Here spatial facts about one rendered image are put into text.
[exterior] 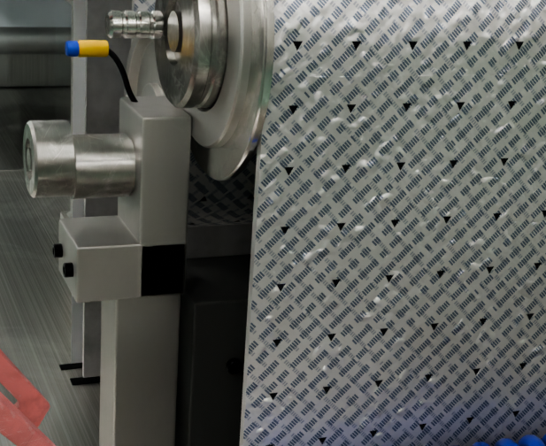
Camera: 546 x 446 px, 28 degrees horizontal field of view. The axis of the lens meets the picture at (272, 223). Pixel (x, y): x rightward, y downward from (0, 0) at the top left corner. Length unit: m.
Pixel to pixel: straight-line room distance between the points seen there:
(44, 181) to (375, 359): 0.19
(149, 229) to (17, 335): 0.48
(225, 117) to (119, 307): 0.14
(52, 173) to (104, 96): 0.32
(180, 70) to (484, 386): 0.24
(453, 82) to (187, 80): 0.13
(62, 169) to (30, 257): 0.68
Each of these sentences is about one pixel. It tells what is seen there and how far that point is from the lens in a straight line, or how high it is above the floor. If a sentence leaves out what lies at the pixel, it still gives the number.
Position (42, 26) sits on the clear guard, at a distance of 1.54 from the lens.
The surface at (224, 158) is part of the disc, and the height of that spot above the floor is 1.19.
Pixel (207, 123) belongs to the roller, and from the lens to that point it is 0.55.
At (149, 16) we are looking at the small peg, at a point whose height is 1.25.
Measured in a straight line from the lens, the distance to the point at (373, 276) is 0.56.
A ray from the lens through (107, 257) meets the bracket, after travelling 0.59.
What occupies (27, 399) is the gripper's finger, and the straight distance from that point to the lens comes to 0.57.
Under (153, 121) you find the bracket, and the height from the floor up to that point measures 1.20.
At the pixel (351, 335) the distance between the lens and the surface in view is 0.57.
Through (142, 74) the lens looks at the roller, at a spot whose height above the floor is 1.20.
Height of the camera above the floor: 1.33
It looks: 18 degrees down
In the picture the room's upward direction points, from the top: 4 degrees clockwise
